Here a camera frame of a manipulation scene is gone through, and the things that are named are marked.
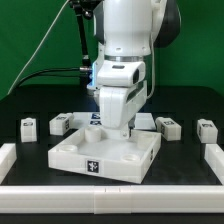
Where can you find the white right fence piece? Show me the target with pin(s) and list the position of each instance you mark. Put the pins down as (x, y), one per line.
(214, 156)

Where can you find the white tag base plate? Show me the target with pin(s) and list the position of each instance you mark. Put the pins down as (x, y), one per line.
(141, 121)

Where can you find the white fence piece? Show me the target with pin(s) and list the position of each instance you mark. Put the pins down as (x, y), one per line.
(214, 156)
(7, 159)

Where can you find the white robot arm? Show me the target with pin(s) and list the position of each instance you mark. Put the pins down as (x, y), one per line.
(127, 32)

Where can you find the white front fence rail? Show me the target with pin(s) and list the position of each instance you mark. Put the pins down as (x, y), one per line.
(112, 199)

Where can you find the white left fence piece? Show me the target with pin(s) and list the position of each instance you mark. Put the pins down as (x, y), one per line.
(7, 159)

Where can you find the white square tabletop part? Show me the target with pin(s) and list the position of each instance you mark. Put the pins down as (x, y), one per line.
(88, 152)

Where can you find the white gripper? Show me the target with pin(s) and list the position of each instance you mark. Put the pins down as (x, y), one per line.
(118, 105)

